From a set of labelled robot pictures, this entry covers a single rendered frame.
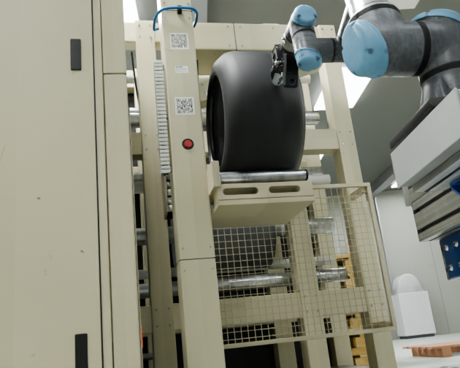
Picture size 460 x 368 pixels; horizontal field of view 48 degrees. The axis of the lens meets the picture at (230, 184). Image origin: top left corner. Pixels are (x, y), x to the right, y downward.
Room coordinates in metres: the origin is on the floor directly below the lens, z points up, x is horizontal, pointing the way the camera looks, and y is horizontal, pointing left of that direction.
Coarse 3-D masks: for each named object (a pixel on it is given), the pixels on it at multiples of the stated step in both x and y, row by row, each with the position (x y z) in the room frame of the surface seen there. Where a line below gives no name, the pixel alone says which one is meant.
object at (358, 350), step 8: (336, 256) 4.40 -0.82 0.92; (344, 256) 4.40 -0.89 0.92; (344, 264) 4.45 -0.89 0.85; (352, 272) 4.41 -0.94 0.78; (360, 320) 4.39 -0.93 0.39; (352, 328) 4.40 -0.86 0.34; (352, 336) 4.73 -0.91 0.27; (360, 336) 4.40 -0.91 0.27; (352, 344) 4.76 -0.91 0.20; (360, 344) 4.40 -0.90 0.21; (352, 352) 4.38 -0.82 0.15; (360, 352) 4.37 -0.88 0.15; (360, 360) 4.37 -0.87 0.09
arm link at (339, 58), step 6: (342, 18) 1.34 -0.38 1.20; (348, 18) 1.31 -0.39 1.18; (342, 24) 1.34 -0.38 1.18; (342, 30) 1.35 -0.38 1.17; (336, 42) 1.39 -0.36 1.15; (336, 48) 1.39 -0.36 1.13; (342, 48) 1.40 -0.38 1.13; (336, 54) 1.40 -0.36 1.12; (336, 60) 1.42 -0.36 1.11; (342, 60) 1.43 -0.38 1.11
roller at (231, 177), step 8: (224, 176) 1.80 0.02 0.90; (232, 176) 1.81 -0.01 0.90; (240, 176) 1.81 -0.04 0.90; (248, 176) 1.82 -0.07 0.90; (256, 176) 1.83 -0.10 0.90; (264, 176) 1.83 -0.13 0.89; (272, 176) 1.84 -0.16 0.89; (280, 176) 1.85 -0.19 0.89; (288, 176) 1.86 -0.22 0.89; (296, 176) 1.86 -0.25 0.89; (304, 176) 1.87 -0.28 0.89
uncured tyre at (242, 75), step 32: (224, 64) 1.76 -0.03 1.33; (256, 64) 1.73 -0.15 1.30; (224, 96) 1.75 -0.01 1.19; (256, 96) 1.70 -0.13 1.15; (288, 96) 1.73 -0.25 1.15; (224, 128) 1.79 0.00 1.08; (256, 128) 1.73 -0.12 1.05; (288, 128) 1.76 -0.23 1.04; (224, 160) 1.86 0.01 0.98; (256, 160) 1.81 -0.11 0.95; (288, 160) 1.84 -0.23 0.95
